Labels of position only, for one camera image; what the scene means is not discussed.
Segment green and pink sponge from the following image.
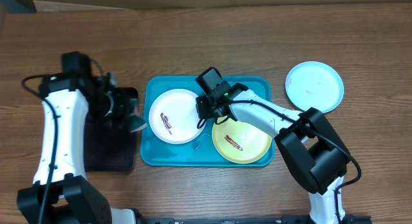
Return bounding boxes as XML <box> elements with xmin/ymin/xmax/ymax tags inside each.
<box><xmin>129</xmin><ymin>115</ymin><xmax>147</xmax><ymax>133</ymax></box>

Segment white plate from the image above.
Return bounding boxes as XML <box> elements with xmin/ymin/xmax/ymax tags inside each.
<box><xmin>149</xmin><ymin>89</ymin><xmax>203</xmax><ymax>144</ymax></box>

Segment yellow green plate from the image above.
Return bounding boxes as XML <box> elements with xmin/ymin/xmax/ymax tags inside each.
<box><xmin>212</xmin><ymin>117</ymin><xmax>272</xmax><ymax>164</ymax></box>

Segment light blue plate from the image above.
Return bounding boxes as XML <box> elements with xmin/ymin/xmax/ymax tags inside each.
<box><xmin>285</xmin><ymin>61</ymin><xmax>344</xmax><ymax>113</ymax></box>

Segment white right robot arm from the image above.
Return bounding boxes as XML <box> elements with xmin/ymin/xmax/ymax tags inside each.
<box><xmin>196</xmin><ymin>67</ymin><xmax>352</xmax><ymax>223</ymax></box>

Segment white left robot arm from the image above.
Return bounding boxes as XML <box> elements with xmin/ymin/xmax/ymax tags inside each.
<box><xmin>17</xmin><ymin>51</ymin><xmax>142</xmax><ymax>223</ymax></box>

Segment black water tray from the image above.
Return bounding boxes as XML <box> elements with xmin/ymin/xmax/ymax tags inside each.
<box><xmin>84</xmin><ymin>86</ymin><xmax>139</xmax><ymax>173</ymax></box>

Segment blue plastic tray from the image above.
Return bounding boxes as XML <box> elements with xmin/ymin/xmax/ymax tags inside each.
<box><xmin>140</xmin><ymin>75</ymin><xmax>275</xmax><ymax>167</ymax></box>

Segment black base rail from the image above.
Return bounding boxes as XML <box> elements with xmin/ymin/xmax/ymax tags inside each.
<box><xmin>141</xmin><ymin>214</ymin><xmax>374</xmax><ymax>224</ymax></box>

